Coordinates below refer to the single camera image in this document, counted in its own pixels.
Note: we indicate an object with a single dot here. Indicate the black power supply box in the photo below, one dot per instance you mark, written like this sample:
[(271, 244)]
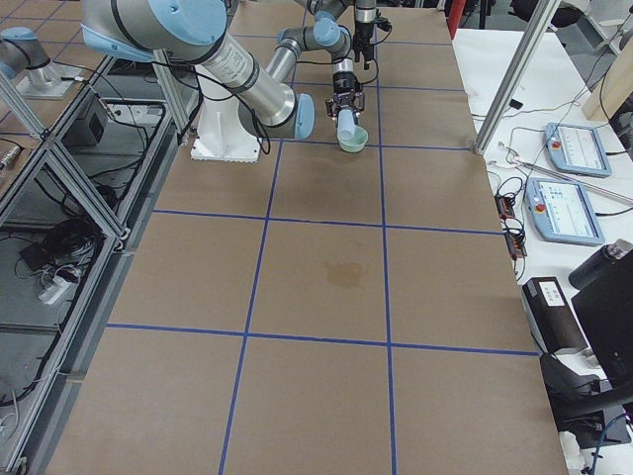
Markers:
[(551, 318)]

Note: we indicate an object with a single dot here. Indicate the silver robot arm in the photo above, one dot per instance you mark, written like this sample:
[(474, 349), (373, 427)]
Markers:
[(195, 32), (366, 17)]

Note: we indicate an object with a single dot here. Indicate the far teach pendant tablet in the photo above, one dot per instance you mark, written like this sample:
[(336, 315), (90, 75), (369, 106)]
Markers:
[(577, 150)]

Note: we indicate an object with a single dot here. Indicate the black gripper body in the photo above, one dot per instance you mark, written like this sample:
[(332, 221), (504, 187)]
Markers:
[(342, 82), (363, 32)]

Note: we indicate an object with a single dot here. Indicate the teach pendant tablet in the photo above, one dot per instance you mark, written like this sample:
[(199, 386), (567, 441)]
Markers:
[(562, 212), (577, 150)]

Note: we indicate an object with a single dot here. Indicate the orange electronics board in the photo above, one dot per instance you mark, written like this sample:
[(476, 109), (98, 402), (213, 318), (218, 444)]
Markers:
[(513, 229)]

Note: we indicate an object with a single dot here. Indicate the light blue paper cup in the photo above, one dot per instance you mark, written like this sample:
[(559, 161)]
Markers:
[(346, 126)]

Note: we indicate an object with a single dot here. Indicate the aluminium frame post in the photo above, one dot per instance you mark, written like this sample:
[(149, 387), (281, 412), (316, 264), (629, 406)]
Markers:
[(530, 40)]

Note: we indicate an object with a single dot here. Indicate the white camera pole base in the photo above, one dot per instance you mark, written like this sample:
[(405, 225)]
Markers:
[(220, 135)]

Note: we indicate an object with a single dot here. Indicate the light green ceramic bowl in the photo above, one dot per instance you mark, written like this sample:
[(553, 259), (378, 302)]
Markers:
[(353, 142)]

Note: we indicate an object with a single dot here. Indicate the near teach pendant tablet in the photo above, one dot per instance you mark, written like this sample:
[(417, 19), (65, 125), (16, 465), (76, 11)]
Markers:
[(562, 212)]

